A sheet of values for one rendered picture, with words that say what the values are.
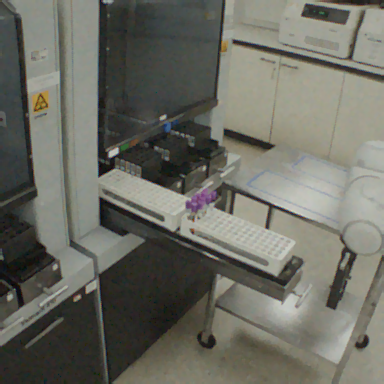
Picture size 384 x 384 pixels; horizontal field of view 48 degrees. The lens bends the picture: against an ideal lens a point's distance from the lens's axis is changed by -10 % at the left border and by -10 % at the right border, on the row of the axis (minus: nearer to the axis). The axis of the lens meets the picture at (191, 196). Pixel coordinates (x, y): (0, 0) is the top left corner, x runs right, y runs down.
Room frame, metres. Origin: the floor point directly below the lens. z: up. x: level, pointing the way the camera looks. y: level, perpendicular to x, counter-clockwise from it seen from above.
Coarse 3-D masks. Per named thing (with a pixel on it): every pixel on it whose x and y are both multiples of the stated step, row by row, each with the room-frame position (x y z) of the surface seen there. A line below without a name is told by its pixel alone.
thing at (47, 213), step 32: (32, 0) 0.97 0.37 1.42; (32, 32) 0.97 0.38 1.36; (32, 64) 0.96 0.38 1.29; (32, 96) 0.96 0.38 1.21; (32, 128) 0.95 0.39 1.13; (64, 192) 1.03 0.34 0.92; (32, 224) 0.95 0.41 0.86; (64, 224) 1.03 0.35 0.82; (64, 256) 0.99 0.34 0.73; (32, 320) 0.78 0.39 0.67; (64, 320) 0.87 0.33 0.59; (96, 320) 0.98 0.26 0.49; (0, 352) 0.69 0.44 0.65; (32, 352) 0.76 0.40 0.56; (64, 352) 0.86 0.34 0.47; (96, 352) 0.97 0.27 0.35
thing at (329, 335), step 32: (256, 160) 1.52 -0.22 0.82; (288, 160) 1.55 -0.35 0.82; (320, 160) 1.58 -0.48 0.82; (224, 192) 1.33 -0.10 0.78; (256, 192) 1.29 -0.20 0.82; (288, 192) 1.31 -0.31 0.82; (320, 192) 1.33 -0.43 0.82; (320, 224) 1.14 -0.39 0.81; (320, 288) 1.46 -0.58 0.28; (256, 320) 1.25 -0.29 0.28; (288, 320) 1.26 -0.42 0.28; (320, 320) 1.26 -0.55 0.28; (352, 320) 1.27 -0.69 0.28; (320, 352) 1.09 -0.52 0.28
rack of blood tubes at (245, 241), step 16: (192, 224) 1.02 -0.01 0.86; (208, 224) 1.03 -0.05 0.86; (224, 224) 1.03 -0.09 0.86; (240, 224) 1.03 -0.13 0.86; (208, 240) 1.00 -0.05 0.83; (224, 240) 0.97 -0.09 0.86; (240, 240) 0.97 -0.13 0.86; (256, 240) 0.96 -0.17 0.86; (272, 240) 0.98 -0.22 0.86; (288, 240) 0.98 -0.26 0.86; (240, 256) 0.94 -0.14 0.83; (256, 256) 0.97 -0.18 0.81; (272, 256) 0.90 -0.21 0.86; (288, 256) 0.93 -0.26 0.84; (272, 272) 0.89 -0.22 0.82
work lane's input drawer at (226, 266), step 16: (112, 208) 1.15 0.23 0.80; (128, 224) 1.11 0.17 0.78; (144, 224) 1.08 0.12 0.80; (160, 240) 1.05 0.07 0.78; (176, 240) 1.02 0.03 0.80; (192, 240) 1.01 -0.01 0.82; (192, 256) 0.99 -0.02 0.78; (208, 256) 0.97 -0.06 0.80; (224, 256) 0.96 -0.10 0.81; (224, 272) 0.94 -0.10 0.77; (240, 272) 0.92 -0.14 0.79; (256, 272) 0.91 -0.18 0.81; (288, 272) 0.90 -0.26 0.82; (256, 288) 0.89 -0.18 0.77; (272, 288) 0.87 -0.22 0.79; (288, 288) 0.87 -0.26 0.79
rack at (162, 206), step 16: (112, 176) 1.24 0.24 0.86; (128, 176) 1.25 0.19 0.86; (112, 192) 1.21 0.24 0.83; (128, 192) 1.15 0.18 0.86; (144, 192) 1.16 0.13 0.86; (160, 192) 1.16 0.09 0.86; (128, 208) 1.13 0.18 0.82; (144, 208) 1.16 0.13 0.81; (160, 208) 1.08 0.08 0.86; (176, 208) 1.09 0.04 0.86; (160, 224) 1.07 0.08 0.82; (176, 224) 1.06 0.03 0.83
